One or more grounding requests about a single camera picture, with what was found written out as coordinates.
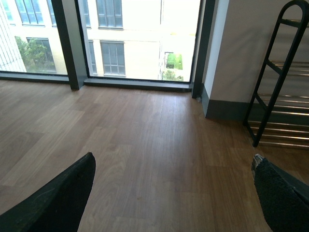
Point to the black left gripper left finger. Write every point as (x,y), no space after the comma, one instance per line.
(58,206)

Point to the left floor window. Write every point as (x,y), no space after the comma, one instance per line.
(123,43)

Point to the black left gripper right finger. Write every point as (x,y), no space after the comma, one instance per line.
(283,198)

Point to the black metal shoe rack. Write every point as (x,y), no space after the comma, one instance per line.
(278,112)

